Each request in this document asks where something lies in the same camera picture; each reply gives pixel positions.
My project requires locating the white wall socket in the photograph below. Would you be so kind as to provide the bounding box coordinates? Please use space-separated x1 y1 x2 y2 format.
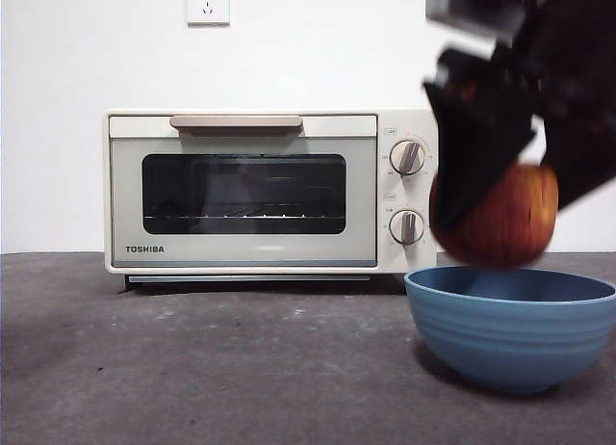
186 0 231 28

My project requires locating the cream Toshiba toaster oven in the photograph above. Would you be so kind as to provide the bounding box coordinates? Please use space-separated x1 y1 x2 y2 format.
104 108 439 296

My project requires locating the metal wire oven rack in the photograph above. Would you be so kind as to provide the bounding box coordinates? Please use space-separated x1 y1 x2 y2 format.
143 212 347 223

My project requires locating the blue ribbed bowl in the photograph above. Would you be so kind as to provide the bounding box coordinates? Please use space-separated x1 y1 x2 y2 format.
403 265 616 395

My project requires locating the oven door with tan handle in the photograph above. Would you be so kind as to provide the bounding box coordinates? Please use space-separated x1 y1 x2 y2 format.
109 115 378 269

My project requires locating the red yellow apple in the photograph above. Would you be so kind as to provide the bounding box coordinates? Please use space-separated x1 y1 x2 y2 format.
429 163 559 271

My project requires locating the cream temperature knob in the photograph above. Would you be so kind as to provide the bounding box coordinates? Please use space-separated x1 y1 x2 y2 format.
388 140 427 177

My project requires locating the cream timer knob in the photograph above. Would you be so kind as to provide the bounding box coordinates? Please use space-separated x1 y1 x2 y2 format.
388 209 426 248

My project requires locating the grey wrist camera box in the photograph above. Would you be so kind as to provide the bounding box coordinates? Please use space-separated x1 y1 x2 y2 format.
425 0 530 41

